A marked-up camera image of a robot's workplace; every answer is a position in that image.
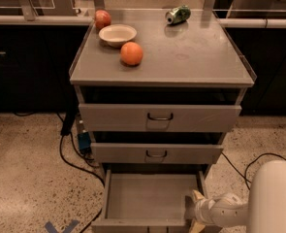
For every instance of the orange fruit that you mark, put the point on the orange fruit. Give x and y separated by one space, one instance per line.
131 53

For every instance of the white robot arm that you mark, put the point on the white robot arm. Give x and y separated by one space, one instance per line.
264 212

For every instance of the grey bottom drawer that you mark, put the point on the grey bottom drawer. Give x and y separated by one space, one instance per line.
148 203

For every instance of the white bowl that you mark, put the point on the white bowl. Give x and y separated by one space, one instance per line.
117 35

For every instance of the blue power box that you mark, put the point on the blue power box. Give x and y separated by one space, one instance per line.
84 143

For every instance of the grey drawer cabinet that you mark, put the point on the grey drawer cabinet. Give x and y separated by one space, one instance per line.
193 63

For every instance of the grey middle drawer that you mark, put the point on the grey middle drawer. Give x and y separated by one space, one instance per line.
156 153

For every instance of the grey top drawer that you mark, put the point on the grey top drawer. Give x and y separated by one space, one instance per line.
161 118

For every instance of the white rail bar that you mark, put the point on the white rail bar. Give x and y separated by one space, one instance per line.
225 22

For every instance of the crushed green soda can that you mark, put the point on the crushed green soda can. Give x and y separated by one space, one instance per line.
177 15

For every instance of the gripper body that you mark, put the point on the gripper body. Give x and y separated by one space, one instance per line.
203 208

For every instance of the grey drawer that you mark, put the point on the grey drawer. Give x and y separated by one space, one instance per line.
156 153
148 203
161 118

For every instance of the dark counter cabinet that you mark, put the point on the dark counter cabinet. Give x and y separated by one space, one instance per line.
34 67

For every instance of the red apple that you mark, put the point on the red apple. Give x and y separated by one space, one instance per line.
102 19

